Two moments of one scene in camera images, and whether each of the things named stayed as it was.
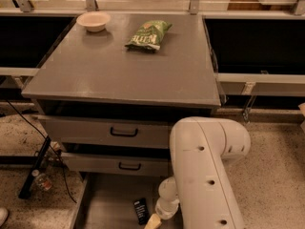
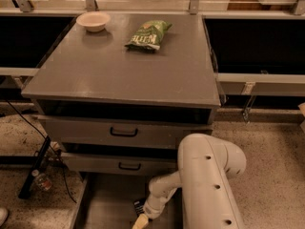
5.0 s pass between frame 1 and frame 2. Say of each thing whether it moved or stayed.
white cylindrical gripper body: moved
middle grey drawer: stayed
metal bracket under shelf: stayed
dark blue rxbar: stayed
